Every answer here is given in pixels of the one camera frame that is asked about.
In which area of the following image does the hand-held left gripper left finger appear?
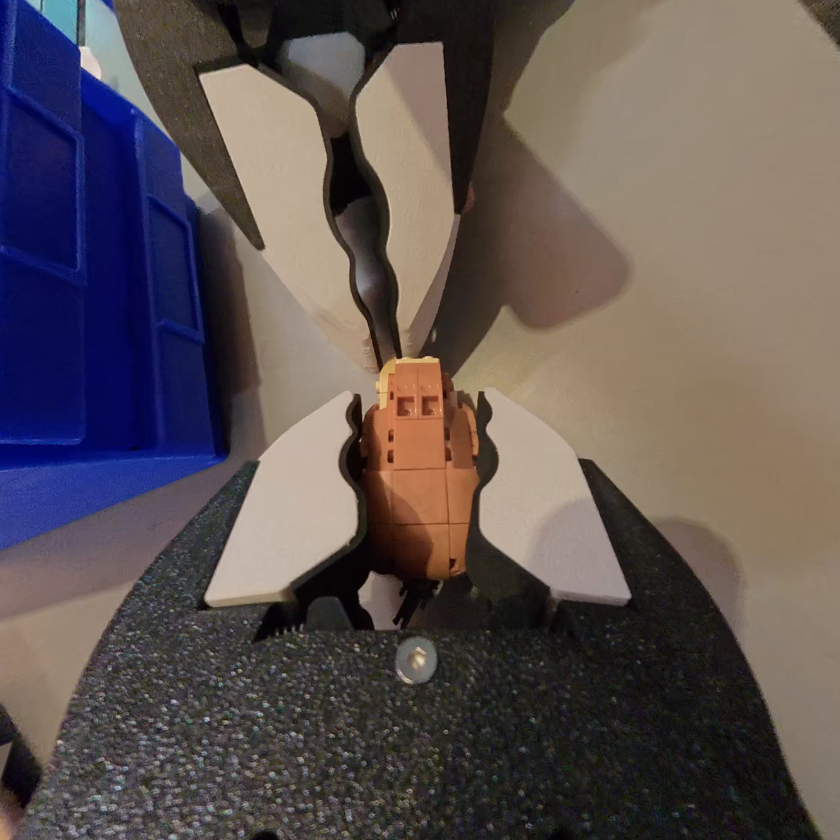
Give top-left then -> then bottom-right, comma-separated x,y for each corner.
203,390 -> 367,610

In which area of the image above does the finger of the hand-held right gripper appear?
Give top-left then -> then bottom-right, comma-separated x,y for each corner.
197,62 -> 386,373
351,41 -> 463,358

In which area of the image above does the blue plastic bin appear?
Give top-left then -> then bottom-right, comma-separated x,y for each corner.
0,0 -> 229,552

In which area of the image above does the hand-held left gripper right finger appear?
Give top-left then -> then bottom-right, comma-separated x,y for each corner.
474,387 -> 632,608

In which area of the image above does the orange and tan toy segment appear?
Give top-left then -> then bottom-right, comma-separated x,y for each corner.
357,354 -> 479,627

